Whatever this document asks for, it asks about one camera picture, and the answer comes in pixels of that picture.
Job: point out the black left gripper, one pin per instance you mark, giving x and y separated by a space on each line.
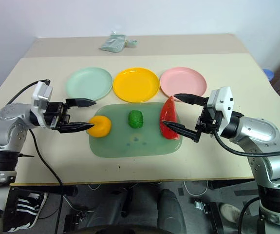
57 114

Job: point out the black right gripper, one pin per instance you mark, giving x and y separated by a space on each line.
209 122

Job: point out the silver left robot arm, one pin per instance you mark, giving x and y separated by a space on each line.
8 126

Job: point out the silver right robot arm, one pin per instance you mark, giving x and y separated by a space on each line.
256 131

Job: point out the orange yellow toy fruit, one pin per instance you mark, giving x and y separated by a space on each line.
102 126

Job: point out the pink plate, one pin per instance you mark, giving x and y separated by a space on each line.
183 81

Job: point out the light green plate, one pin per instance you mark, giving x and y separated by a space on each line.
88 83

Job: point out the green toy vegetable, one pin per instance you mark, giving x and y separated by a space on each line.
136 119

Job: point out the yellow plate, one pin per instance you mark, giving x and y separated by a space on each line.
136 84

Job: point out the red watermelon slice toy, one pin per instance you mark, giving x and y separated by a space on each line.
170 114

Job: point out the translucent green tray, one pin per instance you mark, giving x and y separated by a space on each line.
135 143

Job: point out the clear plastic bag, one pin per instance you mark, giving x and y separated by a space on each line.
112 42

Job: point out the small teal plastic item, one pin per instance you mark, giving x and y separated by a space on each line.
132 43

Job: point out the blue round object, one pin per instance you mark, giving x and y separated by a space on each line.
268 74

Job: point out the dark rounded shape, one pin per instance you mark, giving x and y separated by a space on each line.
170 212

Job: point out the white shoe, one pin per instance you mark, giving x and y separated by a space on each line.
229 212

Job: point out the black sneaker white stripes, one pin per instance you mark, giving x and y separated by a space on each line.
25 209

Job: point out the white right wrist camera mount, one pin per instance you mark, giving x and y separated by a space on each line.
223 102

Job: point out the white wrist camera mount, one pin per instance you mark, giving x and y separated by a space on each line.
42 93
223 102

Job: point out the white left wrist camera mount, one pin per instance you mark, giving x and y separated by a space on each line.
42 93

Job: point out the black table frame bar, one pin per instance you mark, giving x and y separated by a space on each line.
44 190
232 184

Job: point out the metal latch bracket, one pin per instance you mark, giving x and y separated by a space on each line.
201 205

